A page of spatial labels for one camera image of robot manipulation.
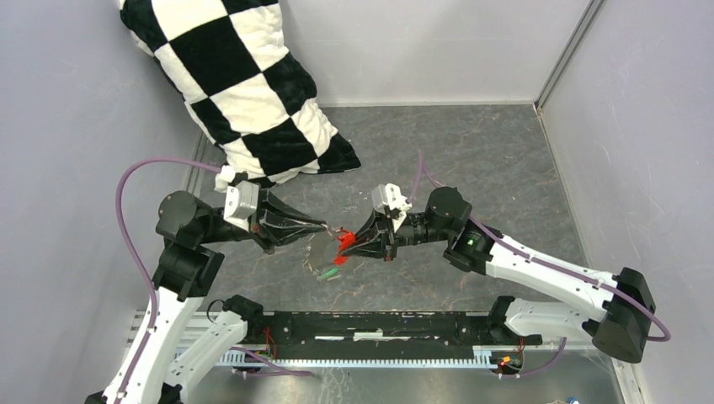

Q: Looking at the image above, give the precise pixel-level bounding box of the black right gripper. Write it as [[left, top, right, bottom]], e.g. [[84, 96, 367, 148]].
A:
[[340, 206, 454, 261]]

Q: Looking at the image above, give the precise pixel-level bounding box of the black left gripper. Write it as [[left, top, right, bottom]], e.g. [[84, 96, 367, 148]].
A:
[[200, 181, 328, 251]]

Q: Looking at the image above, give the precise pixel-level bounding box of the red tagged key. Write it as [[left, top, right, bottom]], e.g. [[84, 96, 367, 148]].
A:
[[336, 228, 356, 251]]

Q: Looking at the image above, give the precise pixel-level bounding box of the silver keyring with red tool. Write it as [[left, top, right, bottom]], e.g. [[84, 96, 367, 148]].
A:
[[303, 227, 345, 277]]

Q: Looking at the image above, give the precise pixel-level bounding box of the green key tag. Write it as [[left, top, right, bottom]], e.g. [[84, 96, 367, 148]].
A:
[[318, 268, 339, 280]]

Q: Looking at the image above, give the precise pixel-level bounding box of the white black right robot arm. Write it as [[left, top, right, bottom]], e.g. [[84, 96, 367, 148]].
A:
[[335, 183, 656, 364]]

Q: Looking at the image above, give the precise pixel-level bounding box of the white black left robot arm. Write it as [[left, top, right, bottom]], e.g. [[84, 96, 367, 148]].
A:
[[86, 182, 328, 403]]

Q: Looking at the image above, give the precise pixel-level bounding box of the black white checkered pillow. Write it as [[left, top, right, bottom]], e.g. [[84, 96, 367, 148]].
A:
[[119, 1, 361, 192]]

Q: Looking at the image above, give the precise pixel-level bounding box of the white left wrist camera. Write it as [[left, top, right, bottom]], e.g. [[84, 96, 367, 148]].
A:
[[214, 165, 259, 231]]

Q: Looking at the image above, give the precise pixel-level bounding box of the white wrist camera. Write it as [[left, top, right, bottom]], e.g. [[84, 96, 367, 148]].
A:
[[214, 165, 259, 231], [370, 183, 413, 232]]

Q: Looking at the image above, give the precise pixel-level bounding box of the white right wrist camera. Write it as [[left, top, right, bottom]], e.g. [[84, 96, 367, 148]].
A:
[[370, 183, 413, 232]]

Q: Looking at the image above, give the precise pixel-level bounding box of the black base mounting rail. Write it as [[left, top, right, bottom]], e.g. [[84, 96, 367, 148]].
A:
[[243, 311, 543, 360]]

